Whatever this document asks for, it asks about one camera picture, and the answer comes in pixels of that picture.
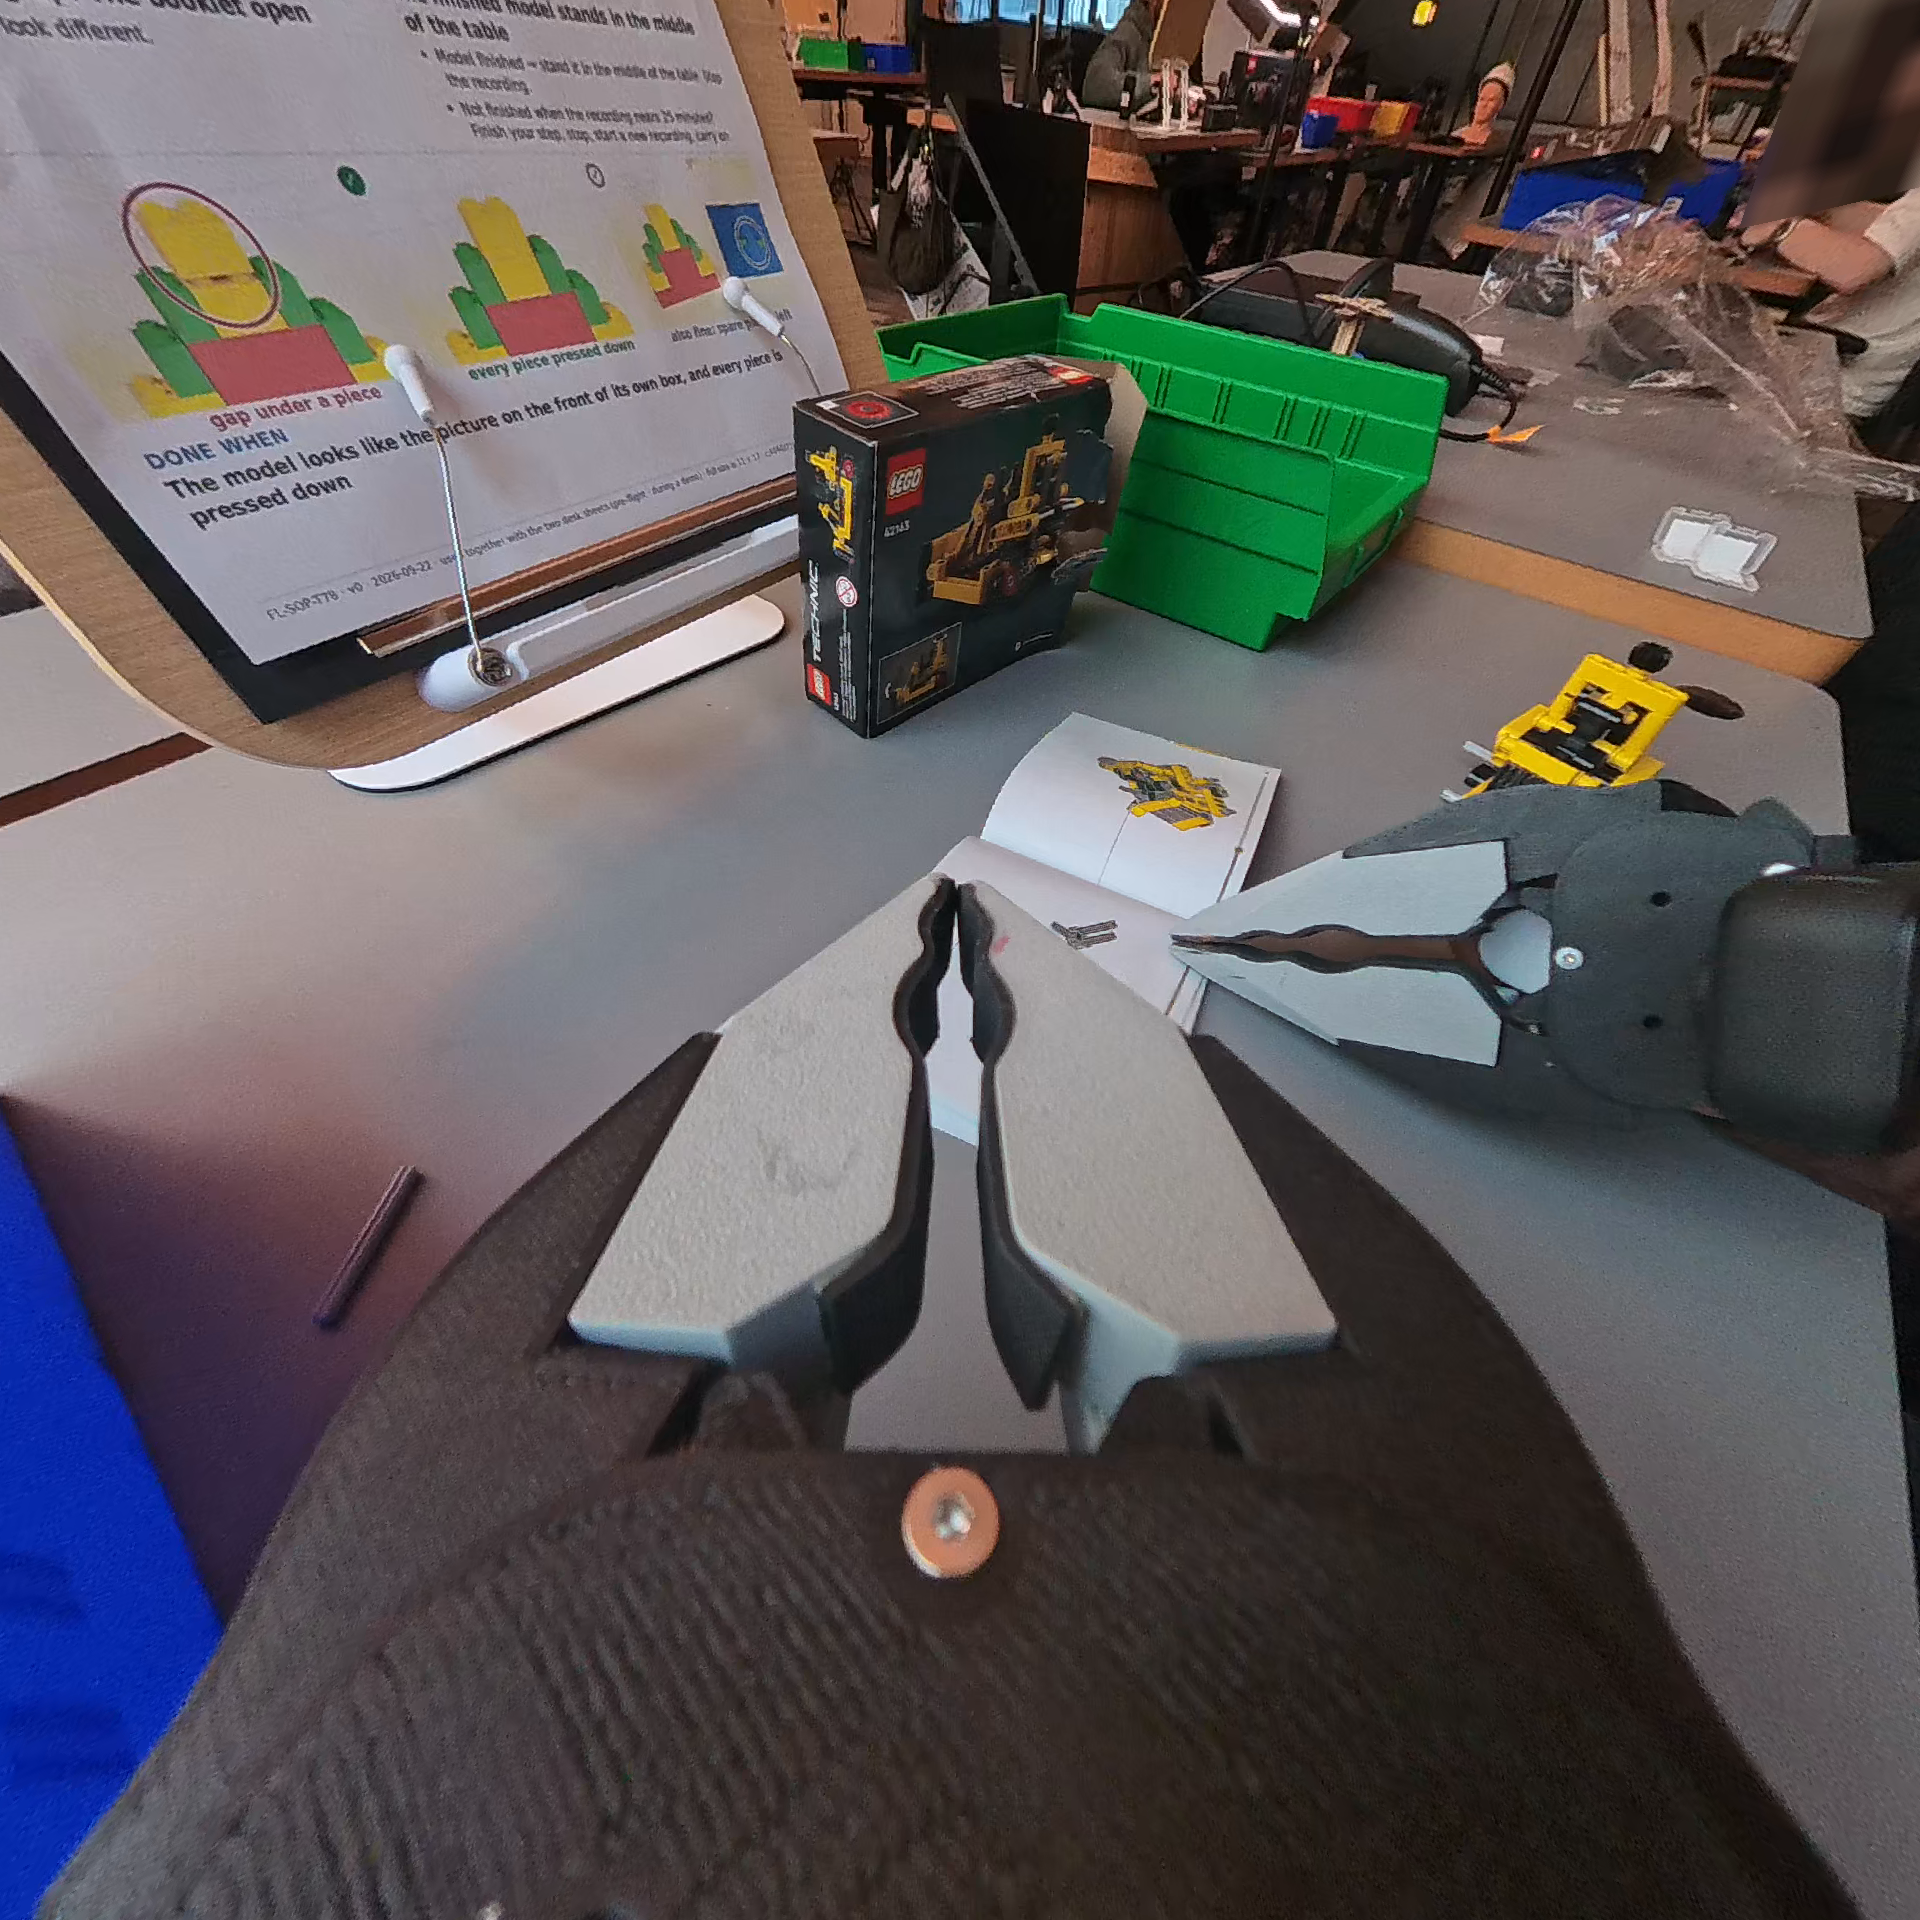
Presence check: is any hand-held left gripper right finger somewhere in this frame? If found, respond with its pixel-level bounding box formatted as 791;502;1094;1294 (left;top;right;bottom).
957;882;1341;1454

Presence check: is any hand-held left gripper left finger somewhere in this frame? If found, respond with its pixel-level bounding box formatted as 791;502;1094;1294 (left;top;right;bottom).
567;874;960;1448

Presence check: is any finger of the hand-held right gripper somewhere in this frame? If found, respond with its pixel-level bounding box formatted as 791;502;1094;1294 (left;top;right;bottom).
1197;837;1512;942
1170;938;1507;1070

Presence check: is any lego instruction booklet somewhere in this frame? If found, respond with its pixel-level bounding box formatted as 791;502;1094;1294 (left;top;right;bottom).
716;712;1284;1150

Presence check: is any yellow lego bulldozer model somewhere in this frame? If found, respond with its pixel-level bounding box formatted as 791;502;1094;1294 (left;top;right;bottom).
1442;642;1746;806

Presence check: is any dark lego axle rod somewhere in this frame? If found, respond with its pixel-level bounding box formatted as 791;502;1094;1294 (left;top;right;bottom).
312;1166;424;1328

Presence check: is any black lego set box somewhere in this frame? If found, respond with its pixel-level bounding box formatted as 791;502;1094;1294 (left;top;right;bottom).
792;358;1115;741

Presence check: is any small clear plastic tray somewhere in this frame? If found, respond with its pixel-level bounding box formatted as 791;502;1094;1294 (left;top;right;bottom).
1651;506;1780;588

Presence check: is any green plastic bin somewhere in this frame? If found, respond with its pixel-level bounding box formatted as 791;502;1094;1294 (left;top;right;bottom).
878;294;1449;651

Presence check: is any instruction sheet on stand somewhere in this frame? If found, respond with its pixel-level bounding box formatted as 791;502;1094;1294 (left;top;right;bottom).
0;0;910;794

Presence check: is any clear plastic bag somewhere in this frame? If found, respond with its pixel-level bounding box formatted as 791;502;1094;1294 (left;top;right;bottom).
1461;196;1920;504

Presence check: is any wooden cabinet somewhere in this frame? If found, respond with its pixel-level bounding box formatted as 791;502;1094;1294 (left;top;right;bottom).
1077;121;1263;309

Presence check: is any blue storage crate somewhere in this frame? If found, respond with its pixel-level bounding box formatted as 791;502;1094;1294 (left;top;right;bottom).
1501;153;1746;237

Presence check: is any blue plastic bin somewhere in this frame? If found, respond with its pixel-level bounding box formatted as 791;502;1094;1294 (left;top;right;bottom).
0;1111;226;1920

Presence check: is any printed instruction sheet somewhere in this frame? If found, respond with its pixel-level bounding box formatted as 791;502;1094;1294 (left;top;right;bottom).
0;0;822;669

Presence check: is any black power adapter with cable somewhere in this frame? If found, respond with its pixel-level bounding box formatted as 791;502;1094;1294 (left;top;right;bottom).
1176;258;1517;441

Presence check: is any white-tipped wire page holder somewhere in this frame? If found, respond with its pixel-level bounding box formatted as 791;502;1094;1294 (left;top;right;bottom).
720;274;823;398
384;345;520;696

